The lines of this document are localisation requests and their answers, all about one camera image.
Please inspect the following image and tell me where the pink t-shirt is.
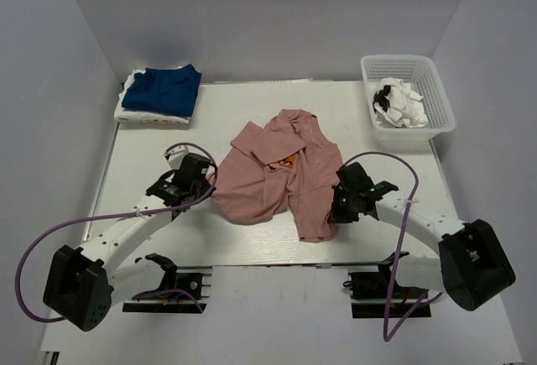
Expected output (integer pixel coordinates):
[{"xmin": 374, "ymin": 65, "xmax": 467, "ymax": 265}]
[{"xmin": 212, "ymin": 109, "xmax": 343, "ymax": 242}]

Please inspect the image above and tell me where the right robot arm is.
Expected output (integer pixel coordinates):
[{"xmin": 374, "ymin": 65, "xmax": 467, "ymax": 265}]
[{"xmin": 331, "ymin": 163, "xmax": 516, "ymax": 311}]

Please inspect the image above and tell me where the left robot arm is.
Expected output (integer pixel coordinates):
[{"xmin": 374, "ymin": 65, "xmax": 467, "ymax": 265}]
[{"xmin": 43, "ymin": 153, "xmax": 214, "ymax": 331}]

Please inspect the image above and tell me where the blue folded t-shirt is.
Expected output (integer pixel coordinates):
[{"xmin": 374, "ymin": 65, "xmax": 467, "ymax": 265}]
[{"xmin": 121, "ymin": 65, "xmax": 201, "ymax": 118}]

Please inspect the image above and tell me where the white folded t-shirt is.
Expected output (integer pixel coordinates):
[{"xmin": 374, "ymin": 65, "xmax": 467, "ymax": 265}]
[{"xmin": 114, "ymin": 70, "xmax": 191, "ymax": 124}]

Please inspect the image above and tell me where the white crumpled t-shirt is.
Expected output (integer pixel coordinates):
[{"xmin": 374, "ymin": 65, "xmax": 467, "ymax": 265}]
[{"xmin": 372, "ymin": 77, "xmax": 429, "ymax": 128}]

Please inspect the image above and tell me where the white plastic basket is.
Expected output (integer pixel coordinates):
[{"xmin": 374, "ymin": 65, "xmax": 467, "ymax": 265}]
[{"xmin": 361, "ymin": 55, "xmax": 456, "ymax": 143}]

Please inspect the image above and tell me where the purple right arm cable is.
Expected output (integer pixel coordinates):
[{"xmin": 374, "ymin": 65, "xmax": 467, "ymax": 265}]
[{"xmin": 341, "ymin": 151, "xmax": 444, "ymax": 342}]

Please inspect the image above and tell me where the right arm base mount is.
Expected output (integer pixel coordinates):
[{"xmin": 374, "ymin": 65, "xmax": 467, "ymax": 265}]
[{"xmin": 342, "ymin": 271, "xmax": 424, "ymax": 319}]

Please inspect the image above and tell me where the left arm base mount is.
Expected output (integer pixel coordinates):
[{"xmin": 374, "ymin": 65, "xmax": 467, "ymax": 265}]
[{"xmin": 122, "ymin": 268, "xmax": 213, "ymax": 315}]

